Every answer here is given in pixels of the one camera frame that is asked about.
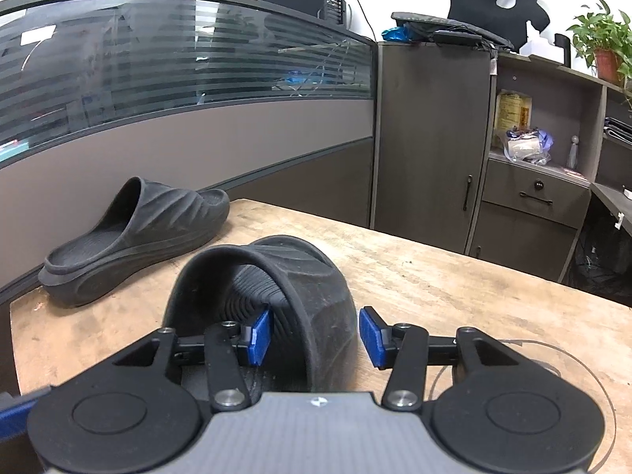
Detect dark grey ribbed slipper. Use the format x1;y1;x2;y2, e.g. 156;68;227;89
163;235;359;397
38;176;231;307

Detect black flat bag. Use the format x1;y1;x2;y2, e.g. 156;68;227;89
391;11;514;51

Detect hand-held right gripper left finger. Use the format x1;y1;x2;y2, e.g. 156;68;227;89
113;303;273;412

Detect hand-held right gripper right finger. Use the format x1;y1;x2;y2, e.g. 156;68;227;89
358;307;520;412

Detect white tissue box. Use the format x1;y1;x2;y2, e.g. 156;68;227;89
519;22;564;64

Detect black cable bundle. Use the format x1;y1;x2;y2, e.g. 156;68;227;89
568;222;632;299

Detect stack of black folders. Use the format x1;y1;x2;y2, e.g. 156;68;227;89
603;116;632;146

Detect clear plastic bag with items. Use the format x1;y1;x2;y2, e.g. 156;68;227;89
500;127;554;166

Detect dark curved desk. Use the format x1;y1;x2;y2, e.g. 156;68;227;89
591;182;632;238

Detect dark brown drawer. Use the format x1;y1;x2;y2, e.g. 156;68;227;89
481;157;592;231

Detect tall dark brown cabinet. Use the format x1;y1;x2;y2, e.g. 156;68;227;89
370;40;497;258

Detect potted green plant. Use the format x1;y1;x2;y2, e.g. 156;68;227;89
566;0;632;85

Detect yellow packet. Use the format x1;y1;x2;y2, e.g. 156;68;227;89
495;90;533;132

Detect dark brown shelf unit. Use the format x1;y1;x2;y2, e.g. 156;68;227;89
466;51;632;286

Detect black cylinder speaker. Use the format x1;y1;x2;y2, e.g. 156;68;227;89
554;34;574;67

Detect grey office partition glass panel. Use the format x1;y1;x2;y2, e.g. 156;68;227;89
0;0;377;307

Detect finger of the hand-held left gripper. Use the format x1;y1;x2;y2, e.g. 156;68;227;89
0;386;53;442

